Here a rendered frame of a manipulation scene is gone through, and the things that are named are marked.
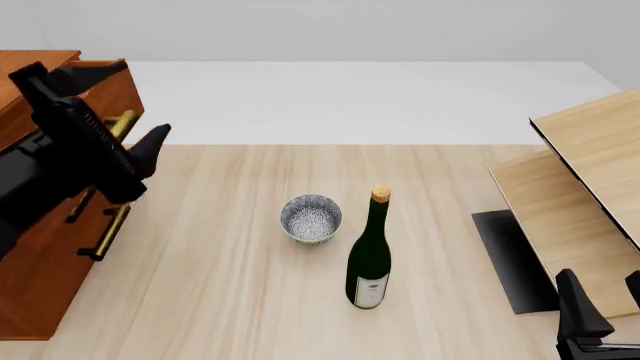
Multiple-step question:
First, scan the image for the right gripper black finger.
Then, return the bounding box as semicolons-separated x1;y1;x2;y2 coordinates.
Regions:
555;267;616;341
624;270;640;307

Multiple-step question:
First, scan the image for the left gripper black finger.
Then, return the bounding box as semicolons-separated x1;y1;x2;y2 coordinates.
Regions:
128;123;173;181
49;58;129;99

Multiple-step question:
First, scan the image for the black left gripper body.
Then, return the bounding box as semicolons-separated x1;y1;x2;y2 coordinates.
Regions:
8;60;149;206

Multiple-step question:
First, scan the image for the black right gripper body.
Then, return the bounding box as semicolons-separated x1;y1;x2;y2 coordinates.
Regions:
555;335;640;360

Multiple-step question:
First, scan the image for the wooden cabinet with drawers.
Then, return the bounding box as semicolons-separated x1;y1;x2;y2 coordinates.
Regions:
0;49;147;342

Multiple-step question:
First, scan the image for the pale wooden two-tier shelf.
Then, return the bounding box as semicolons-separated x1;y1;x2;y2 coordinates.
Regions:
470;87;640;321

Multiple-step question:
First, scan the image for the patterned grey ceramic bowl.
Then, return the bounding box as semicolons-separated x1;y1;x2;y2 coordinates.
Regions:
279;192;346;247

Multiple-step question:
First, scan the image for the dark green wine bottle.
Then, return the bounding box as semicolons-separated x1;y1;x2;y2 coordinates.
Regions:
344;183;394;310

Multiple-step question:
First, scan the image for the brass drawer handle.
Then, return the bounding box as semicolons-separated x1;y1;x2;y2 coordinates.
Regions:
103;109;140;139
76;202;133;263
64;186;97;224

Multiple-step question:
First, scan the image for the wooden drawer with brass handle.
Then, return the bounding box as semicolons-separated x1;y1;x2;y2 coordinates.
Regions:
0;189;147;342
0;58;147;152

